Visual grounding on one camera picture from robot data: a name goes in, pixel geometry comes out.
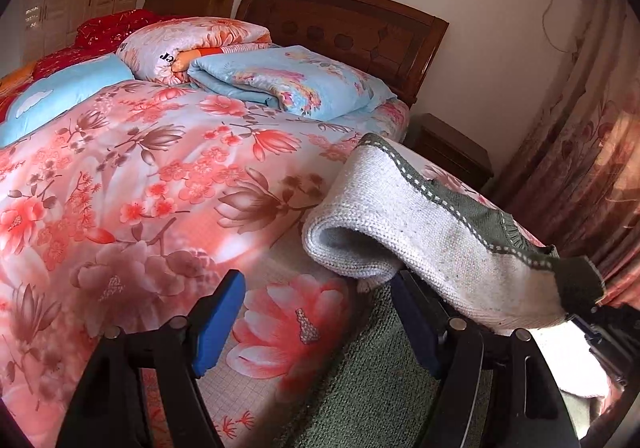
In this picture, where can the dark wooden nightstand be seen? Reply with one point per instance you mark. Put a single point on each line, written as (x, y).
(450, 147)

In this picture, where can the folded pink floral quilt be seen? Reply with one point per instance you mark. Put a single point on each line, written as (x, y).
(185, 40)

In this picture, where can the pink floral bed cover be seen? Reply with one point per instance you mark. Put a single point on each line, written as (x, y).
(150, 177)

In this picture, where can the pink floral curtain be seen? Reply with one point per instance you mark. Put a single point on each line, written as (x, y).
(580, 137)

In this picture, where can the folded light blue floral quilt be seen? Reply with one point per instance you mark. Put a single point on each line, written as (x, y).
(295, 80)

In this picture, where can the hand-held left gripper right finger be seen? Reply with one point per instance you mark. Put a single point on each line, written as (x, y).
(415, 325)

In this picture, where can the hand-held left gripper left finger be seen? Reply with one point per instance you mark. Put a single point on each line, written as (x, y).
(215, 328)

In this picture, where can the green and white knit sweater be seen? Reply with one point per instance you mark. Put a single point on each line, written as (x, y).
(425, 208)

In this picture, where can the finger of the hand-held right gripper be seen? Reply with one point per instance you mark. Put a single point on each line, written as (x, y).
(602, 343)

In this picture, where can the carved wooden headboard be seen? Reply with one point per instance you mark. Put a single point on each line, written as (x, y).
(340, 27)

